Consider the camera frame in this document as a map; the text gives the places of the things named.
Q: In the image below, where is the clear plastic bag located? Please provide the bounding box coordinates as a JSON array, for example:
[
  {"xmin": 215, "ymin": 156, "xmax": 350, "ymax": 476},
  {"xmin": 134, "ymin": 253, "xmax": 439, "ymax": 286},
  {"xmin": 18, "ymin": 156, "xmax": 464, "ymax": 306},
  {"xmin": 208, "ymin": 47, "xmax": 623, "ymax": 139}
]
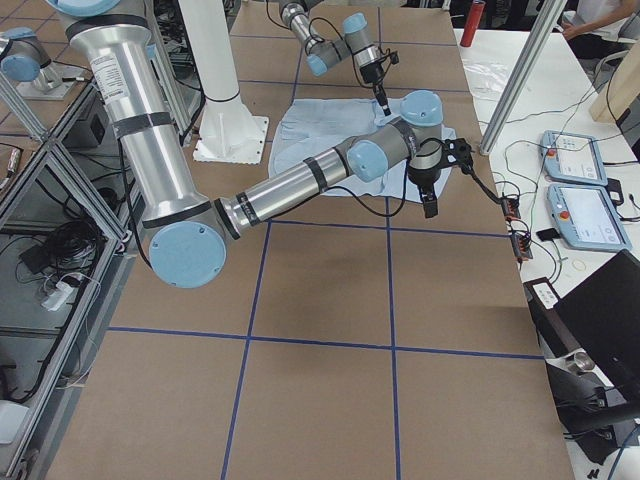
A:
[{"xmin": 462, "ymin": 59, "xmax": 511, "ymax": 102}]

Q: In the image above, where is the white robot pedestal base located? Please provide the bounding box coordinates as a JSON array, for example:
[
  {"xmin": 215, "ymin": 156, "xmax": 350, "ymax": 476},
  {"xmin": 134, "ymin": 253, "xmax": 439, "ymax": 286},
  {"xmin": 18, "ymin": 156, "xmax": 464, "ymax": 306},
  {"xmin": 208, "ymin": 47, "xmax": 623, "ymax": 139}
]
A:
[{"xmin": 179, "ymin": 0, "xmax": 269, "ymax": 165}]

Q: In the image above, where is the light blue striped shirt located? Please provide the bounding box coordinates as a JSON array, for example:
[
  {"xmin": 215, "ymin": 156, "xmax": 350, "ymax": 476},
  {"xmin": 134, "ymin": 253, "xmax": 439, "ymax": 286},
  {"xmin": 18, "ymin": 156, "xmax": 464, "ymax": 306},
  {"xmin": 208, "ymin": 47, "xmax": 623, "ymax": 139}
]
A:
[{"xmin": 268, "ymin": 97, "xmax": 450, "ymax": 204}]

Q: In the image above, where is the lower teach pendant tablet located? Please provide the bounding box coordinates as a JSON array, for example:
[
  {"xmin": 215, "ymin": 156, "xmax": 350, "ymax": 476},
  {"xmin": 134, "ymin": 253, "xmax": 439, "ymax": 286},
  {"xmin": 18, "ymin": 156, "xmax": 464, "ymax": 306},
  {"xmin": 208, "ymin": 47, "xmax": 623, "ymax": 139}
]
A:
[{"xmin": 547, "ymin": 183, "xmax": 632, "ymax": 252}]

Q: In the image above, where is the black laptop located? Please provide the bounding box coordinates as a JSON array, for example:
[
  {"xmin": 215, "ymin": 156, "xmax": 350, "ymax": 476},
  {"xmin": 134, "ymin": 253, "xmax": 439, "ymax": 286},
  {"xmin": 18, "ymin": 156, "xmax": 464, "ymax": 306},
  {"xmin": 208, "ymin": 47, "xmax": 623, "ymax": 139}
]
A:
[{"xmin": 555, "ymin": 250, "xmax": 639, "ymax": 400}]

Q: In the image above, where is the black camera stand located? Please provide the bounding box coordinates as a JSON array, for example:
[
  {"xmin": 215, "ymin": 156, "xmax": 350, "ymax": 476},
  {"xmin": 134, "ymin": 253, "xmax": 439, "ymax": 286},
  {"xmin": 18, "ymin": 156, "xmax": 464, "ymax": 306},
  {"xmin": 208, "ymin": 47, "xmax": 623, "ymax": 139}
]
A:
[{"xmin": 524, "ymin": 278, "xmax": 639, "ymax": 465}]

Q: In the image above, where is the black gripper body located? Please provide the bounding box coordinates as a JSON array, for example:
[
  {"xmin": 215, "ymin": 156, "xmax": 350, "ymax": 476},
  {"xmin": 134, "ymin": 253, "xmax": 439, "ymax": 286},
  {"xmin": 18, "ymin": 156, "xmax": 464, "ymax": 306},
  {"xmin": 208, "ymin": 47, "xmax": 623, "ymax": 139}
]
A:
[
  {"xmin": 408, "ymin": 167, "xmax": 440, "ymax": 198},
  {"xmin": 359, "ymin": 61, "xmax": 398, "ymax": 86}
]

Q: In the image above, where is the teach pendant tablet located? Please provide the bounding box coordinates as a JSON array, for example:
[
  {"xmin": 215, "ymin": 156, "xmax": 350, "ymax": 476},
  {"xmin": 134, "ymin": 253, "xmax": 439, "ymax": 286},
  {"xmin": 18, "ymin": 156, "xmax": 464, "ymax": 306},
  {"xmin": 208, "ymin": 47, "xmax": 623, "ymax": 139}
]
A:
[
  {"xmin": 540, "ymin": 130, "xmax": 608, "ymax": 186},
  {"xmin": 547, "ymin": 183, "xmax": 632, "ymax": 252}
]

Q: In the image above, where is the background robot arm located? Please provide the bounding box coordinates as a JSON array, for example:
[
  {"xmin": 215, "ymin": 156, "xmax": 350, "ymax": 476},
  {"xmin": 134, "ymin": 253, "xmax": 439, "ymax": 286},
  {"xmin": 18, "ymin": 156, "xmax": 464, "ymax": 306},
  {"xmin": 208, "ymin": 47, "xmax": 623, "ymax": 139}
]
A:
[{"xmin": 1, "ymin": 27, "xmax": 87, "ymax": 100}]

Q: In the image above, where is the red cylindrical bottle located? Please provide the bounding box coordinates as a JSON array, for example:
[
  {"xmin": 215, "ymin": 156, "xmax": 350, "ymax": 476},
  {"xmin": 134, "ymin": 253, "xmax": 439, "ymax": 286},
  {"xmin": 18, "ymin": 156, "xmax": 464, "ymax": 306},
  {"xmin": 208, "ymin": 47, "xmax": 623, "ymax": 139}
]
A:
[{"xmin": 459, "ymin": 0, "xmax": 486, "ymax": 48}]

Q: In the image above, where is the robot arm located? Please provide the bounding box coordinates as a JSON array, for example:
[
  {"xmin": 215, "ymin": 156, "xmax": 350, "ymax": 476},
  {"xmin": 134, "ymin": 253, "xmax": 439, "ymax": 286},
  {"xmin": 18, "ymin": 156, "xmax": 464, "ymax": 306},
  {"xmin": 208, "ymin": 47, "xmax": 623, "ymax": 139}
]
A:
[
  {"xmin": 46, "ymin": 1, "xmax": 447, "ymax": 288},
  {"xmin": 278, "ymin": 1, "xmax": 399, "ymax": 116}
]

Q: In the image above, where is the white power strip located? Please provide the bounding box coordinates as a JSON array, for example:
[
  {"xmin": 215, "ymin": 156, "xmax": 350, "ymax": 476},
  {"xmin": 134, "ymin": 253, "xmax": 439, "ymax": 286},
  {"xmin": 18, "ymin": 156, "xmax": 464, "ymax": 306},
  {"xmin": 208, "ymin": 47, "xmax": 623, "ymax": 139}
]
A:
[{"xmin": 41, "ymin": 278, "xmax": 78, "ymax": 311}]

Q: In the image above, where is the aluminium frame post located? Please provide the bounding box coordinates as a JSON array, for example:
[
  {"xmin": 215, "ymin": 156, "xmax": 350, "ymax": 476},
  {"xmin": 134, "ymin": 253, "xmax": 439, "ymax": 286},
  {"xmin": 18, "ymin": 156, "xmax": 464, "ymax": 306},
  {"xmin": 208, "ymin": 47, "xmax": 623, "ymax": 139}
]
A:
[{"xmin": 479, "ymin": 0, "xmax": 567, "ymax": 156}]

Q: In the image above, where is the seated person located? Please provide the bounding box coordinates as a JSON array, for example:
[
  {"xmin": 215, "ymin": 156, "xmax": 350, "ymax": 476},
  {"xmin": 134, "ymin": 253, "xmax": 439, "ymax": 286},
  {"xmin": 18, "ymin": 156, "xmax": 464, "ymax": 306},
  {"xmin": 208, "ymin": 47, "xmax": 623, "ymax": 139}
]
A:
[{"xmin": 562, "ymin": 0, "xmax": 639, "ymax": 60}]

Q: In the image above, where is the upper teach pendant tablet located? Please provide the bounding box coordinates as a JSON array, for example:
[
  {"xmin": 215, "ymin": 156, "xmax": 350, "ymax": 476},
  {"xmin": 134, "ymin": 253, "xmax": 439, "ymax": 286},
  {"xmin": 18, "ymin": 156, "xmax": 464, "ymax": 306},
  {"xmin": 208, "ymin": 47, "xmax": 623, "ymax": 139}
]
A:
[{"xmin": 540, "ymin": 130, "xmax": 608, "ymax": 186}]

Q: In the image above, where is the orange electronics board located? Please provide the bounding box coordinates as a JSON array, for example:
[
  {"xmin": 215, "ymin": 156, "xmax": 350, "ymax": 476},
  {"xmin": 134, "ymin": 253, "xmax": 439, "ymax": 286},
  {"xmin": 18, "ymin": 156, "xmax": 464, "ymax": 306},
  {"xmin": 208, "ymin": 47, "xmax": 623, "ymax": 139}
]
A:
[{"xmin": 500, "ymin": 196, "xmax": 533, "ymax": 264}]

